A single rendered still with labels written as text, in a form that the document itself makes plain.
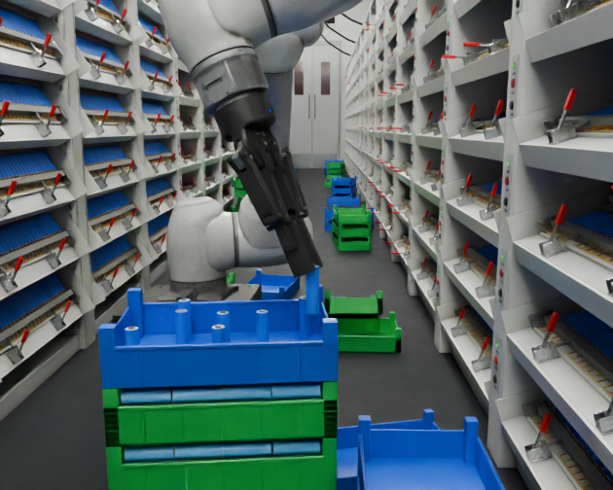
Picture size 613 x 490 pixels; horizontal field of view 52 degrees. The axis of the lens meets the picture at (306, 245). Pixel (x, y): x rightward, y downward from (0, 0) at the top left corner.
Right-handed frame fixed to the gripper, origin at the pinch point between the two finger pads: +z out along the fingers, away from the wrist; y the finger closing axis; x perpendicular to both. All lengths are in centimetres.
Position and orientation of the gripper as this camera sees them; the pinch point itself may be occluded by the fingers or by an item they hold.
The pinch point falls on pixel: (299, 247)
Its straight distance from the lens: 81.4
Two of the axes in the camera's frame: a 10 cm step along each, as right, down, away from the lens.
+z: 3.8, 9.2, -0.1
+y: -4.3, 1.7, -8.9
